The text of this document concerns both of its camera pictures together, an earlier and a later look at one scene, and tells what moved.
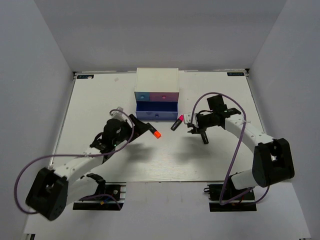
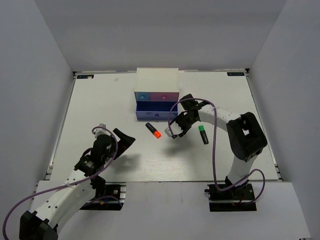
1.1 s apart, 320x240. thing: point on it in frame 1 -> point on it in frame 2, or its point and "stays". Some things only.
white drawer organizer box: x=157 y=80 stays
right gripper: x=199 y=130 -> x=177 y=120
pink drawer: x=163 y=96 stays
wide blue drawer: x=157 y=110 stays
